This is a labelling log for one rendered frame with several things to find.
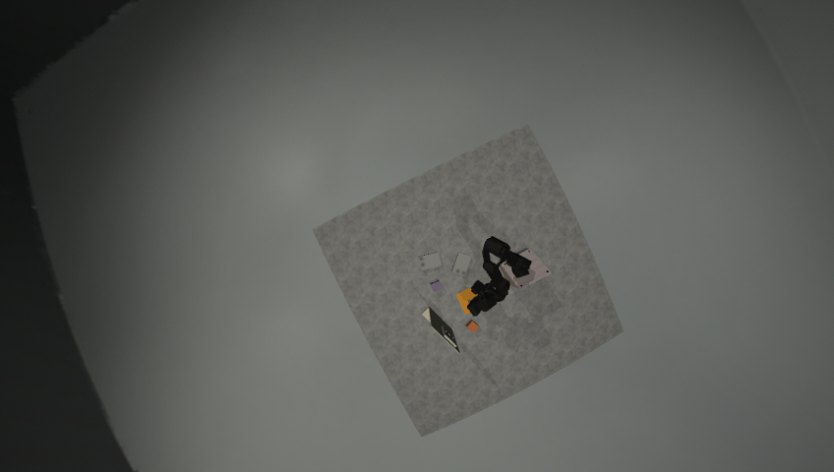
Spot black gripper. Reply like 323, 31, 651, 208
467, 291, 488, 317

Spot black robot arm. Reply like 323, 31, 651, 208
471, 236, 531, 312

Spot orange flat square patch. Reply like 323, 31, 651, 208
455, 286, 478, 315

